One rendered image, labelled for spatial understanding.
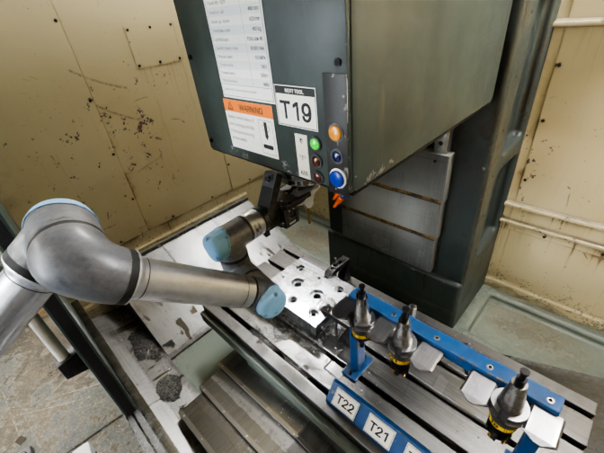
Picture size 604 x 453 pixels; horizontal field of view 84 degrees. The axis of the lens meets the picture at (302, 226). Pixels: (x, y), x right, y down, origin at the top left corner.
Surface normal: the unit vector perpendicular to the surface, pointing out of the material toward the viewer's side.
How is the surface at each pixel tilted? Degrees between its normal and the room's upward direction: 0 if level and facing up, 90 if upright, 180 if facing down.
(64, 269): 59
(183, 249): 24
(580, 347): 0
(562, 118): 90
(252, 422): 8
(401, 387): 0
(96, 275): 64
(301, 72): 90
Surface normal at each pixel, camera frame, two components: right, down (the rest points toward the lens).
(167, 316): 0.20, -0.62
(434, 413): -0.10, -0.83
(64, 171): 0.72, 0.33
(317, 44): -0.69, 0.46
